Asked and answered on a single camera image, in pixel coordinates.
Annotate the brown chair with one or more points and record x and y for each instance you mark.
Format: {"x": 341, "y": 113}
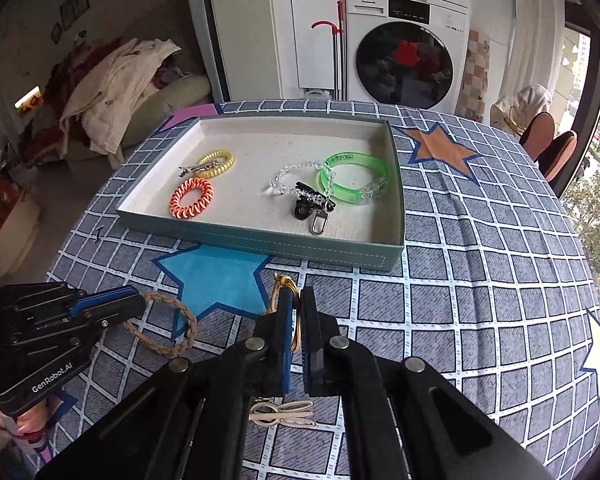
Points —
{"x": 560, "y": 155}
{"x": 540, "y": 135}

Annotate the white curtain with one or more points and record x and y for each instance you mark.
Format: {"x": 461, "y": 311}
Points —
{"x": 530, "y": 25}

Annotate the pale green sofa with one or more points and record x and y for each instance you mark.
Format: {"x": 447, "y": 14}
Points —
{"x": 180, "y": 94}

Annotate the green jewelry tray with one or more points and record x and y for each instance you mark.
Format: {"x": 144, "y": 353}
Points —
{"x": 250, "y": 195}

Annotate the checkered hanging cloth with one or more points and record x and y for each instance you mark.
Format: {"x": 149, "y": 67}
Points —
{"x": 472, "y": 75}

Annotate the beige cloth bag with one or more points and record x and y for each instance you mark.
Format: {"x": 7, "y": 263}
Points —
{"x": 525, "y": 105}

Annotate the white washing machine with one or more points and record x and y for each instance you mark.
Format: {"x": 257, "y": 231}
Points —
{"x": 370, "y": 15}

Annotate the silver hair clip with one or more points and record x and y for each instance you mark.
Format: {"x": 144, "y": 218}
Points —
{"x": 195, "y": 169}

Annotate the cream jacket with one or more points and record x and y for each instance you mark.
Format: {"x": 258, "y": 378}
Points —
{"x": 115, "y": 85}

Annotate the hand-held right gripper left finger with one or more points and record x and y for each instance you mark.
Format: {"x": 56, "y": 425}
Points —
{"x": 285, "y": 332}

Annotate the beige looped hair clip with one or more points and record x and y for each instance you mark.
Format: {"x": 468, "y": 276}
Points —
{"x": 280, "y": 417}

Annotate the small black pin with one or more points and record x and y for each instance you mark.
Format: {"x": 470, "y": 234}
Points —
{"x": 98, "y": 234}

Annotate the grey checked star tablecloth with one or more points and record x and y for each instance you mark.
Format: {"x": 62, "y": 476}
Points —
{"x": 480, "y": 310}

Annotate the red blanket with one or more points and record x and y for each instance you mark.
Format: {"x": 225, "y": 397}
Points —
{"x": 55, "y": 85}

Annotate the green translucent bangle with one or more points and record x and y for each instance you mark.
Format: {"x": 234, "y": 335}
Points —
{"x": 342, "y": 190}

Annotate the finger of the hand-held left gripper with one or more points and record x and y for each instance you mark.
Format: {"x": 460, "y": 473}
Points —
{"x": 122, "y": 310}
{"x": 107, "y": 296}

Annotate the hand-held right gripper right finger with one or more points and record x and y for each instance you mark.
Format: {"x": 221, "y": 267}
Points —
{"x": 311, "y": 332}

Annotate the black hair clip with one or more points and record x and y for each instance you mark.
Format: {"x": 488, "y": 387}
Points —
{"x": 302, "y": 210}

